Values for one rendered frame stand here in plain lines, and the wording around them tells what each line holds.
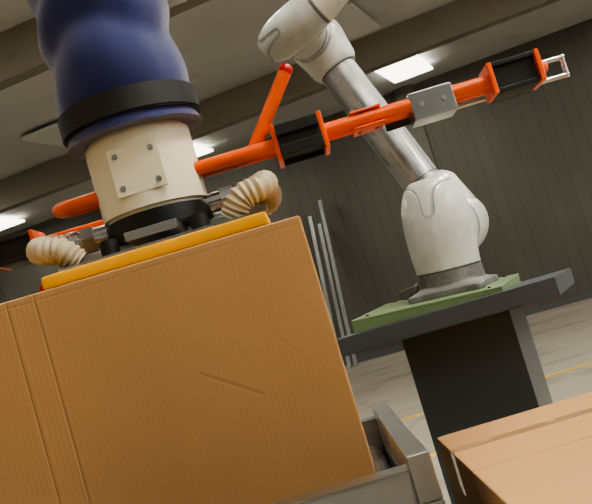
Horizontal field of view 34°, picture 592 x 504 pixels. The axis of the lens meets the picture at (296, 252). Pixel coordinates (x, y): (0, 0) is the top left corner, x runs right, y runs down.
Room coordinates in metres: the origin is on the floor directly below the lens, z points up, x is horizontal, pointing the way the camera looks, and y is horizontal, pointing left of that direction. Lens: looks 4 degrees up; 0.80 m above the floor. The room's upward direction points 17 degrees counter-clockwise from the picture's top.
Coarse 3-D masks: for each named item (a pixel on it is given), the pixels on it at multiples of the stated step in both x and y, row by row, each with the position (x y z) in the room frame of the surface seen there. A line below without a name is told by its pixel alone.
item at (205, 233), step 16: (192, 224) 1.44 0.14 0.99; (208, 224) 1.44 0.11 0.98; (224, 224) 1.40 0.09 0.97; (240, 224) 1.40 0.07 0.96; (256, 224) 1.40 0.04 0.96; (112, 240) 1.44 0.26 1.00; (160, 240) 1.42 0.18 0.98; (176, 240) 1.40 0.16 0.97; (192, 240) 1.40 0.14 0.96; (208, 240) 1.40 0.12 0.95; (112, 256) 1.40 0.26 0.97; (128, 256) 1.40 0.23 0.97; (144, 256) 1.40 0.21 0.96; (64, 272) 1.40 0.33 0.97; (80, 272) 1.40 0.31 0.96; (96, 272) 1.40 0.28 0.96; (48, 288) 1.40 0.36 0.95
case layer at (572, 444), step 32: (512, 416) 1.74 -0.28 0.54; (544, 416) 1.63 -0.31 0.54; (576, 416) 1.54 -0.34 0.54; (448, 448) 1.61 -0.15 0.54; (480, 448) 1.51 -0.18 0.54; (512, 448) 1.44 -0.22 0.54; (544, 448) 1.37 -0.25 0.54; (576, 448) 1.30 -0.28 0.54; (480, 480) 1.29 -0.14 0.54; (512, 480) 1.22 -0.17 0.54; (544, 480) 1.17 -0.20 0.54; (576, 480) 1.13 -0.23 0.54
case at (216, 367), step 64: (192, 256) 1.37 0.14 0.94; (256, 256) 1.37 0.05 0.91; (0, 320) 1.37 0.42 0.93; (64, 320) 1.37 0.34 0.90; (128, 320) 1.37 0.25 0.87; (192, 320) 1.37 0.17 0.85; (256, 320) 1.37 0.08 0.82; (320, 320) 1.37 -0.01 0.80; (0, 384) 1.37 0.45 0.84; (64, 384) 1.37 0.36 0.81; (128, 384) 1.37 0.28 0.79; (192, 384) 1.37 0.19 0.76; (256, 384) 1.37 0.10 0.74; (320, 384) 1.37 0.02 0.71; (0, 448) 1.37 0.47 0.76; (64, 448) 1.37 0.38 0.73; (128, 448) 1.37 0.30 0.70; (192, 448) 1.37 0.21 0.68; (256, 448) 1.37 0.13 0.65; (320, 448) 1.37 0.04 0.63
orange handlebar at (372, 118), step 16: (544, 64) 1.52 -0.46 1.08; (480, 80) 1.51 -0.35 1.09; (464, 96) 1.55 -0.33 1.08; (352, 112) 1.51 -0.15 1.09; (368, 112) 1.51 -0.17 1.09; (384, 112) 1.51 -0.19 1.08; (400, 112) 1.51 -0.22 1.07; (336, 128) 1.51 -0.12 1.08; (352, 128) 1.52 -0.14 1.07; (368, 128) 1.53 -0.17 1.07; (256, 144) 1.52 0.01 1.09; (272, 144) 1.51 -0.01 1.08; (208, 160) 1.52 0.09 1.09; (224, 160) 1.51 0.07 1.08; (240, 160) 1.52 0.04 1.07; (256, 160) 1.56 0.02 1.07; (208, 176) 1.56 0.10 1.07; (64, 208) 1.52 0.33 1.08; (80, 208) 1.52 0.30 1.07; (96, 208) 1.56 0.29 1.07; (96, 224) 1.80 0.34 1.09
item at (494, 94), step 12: (504, 60) 1.50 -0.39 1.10; (516, 60) 1.51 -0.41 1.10; (528, 60) 1.51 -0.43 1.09; (540, 60) 1.50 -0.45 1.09; (480, 72) 1.55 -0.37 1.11; (492, 72) 1.50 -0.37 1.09; (504, 72) 1.51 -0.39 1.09; (516, 72) 1.51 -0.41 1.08; (528, 72) 1.51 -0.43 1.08; (540, 72) 1.50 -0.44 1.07; (492, 84) 1.50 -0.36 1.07; (504, 84) 1.51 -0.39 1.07; (516, 84) 1.50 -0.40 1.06; (528, 84) 1.50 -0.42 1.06; (540, 84) 1.54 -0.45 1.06; (492, 96) 1.52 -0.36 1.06; (504, 96) 1.55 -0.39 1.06
